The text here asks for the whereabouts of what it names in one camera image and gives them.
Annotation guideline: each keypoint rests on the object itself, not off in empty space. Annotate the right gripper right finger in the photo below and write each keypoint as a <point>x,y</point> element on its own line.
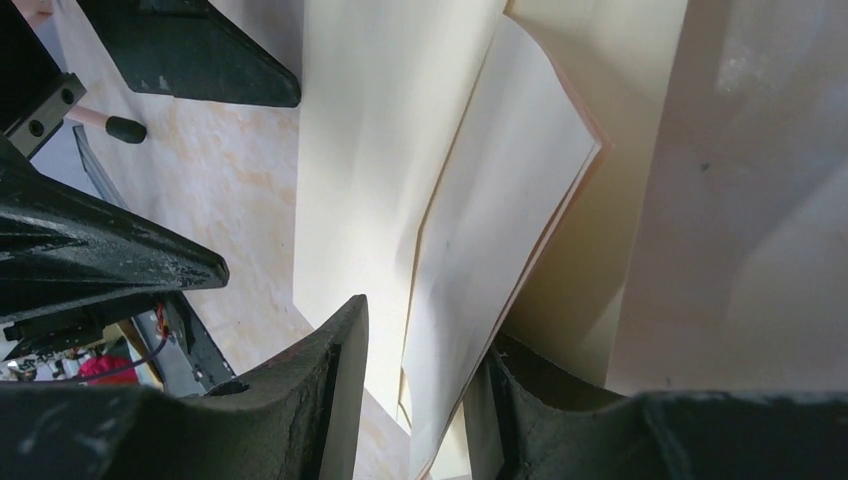
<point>528,419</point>

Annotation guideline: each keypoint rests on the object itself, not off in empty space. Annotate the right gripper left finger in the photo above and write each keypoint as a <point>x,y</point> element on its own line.
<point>295,416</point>

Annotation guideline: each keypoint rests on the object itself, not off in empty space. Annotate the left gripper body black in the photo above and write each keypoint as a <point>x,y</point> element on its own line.
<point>36,94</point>

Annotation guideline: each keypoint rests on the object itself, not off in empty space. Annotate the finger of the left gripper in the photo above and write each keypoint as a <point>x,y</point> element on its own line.
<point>189,50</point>
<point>62,248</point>

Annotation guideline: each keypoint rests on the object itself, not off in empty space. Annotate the yellow envelope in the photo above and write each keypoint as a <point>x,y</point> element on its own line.
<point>385,86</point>

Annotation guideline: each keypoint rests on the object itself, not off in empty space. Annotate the letter sheet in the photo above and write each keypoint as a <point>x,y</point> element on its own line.
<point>523,146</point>

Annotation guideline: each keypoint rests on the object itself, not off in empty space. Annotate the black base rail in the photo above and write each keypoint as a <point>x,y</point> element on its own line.
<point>27,344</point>

